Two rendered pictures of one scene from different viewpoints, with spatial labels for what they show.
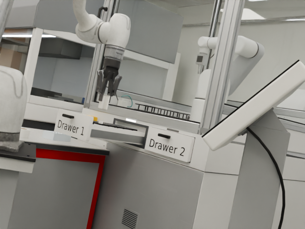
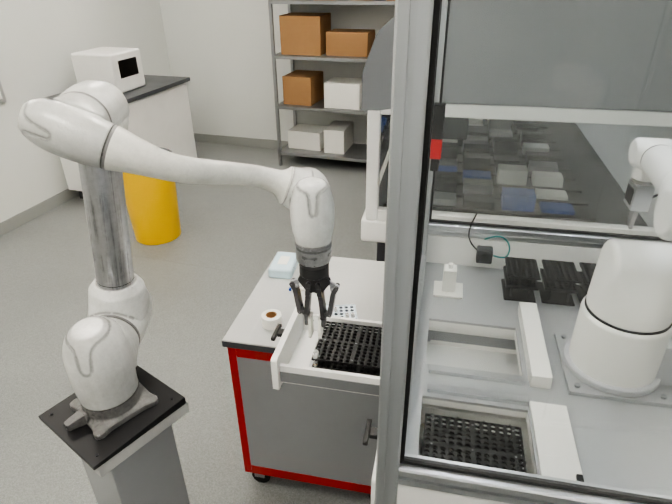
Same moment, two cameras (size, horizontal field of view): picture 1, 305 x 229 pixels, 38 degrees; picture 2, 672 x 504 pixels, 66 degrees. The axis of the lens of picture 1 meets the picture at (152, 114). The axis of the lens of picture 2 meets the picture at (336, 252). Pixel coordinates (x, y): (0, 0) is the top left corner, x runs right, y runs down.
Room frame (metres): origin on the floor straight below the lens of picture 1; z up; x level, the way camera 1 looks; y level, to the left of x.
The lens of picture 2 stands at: (1.44, -0.70, 1.86)
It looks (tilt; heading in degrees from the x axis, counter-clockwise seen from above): 29 degrees down; 53
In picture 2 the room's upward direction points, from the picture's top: 1 degrees counter-clockwise
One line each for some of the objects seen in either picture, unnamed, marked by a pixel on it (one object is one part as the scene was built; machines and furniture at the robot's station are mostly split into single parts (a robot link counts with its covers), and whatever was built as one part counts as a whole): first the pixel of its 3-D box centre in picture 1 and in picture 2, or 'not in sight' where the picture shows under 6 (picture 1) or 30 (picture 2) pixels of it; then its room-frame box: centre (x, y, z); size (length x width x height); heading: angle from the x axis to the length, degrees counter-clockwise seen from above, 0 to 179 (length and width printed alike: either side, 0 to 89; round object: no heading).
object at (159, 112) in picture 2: not in sight; (126, 119); (2.77, 4.24, 0.61); 1.15 x 0.72 x 1.22; 35
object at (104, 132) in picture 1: (109, 131); (359, 353); (2.19, 0.19, 0.86); 0.40 x 0.26 x 0.06; 131
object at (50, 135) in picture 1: (56, 136); (338, 316); (2.33, 0.47, 0.78); 0.12 x 0.08 x 0.04; 146
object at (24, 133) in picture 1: (22, 132); (271, 319); (2.13, 0.59, 0.78); 0.07 x 0.07 x 0.04
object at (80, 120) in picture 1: (72, 124); (289, 342); (2.06, 0.35, 0.87); 0.29 x 0.02 x 0.11; 41
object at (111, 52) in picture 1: (114, 53); (313, 250); (2.07, 0.23, 1.23); 0.09 x 0.09 x 0.06
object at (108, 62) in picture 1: (110, 69); (314, 275); (2.07, 0.23, 1.16); 0.08 x 0.07 x 0.09; 131
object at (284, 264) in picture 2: not in sight; (284, 264); (2.36, 0.88, 0.78); 0.15 x 0.10 x 0.04; 44
